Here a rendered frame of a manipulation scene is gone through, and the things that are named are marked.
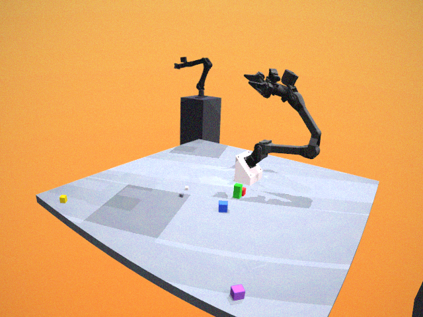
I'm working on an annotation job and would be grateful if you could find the blue block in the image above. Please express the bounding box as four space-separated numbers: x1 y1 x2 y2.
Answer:
219 201 228 213

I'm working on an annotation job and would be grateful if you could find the small purple cube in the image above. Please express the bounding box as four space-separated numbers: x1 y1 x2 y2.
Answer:
230 285 245 301

